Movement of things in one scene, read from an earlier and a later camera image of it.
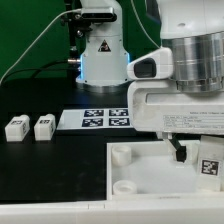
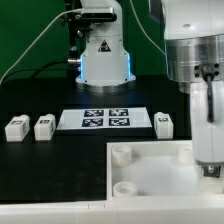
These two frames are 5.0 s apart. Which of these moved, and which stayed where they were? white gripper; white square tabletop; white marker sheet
Moved: white gripper
Stayed: white square tabletop; white marker sheet
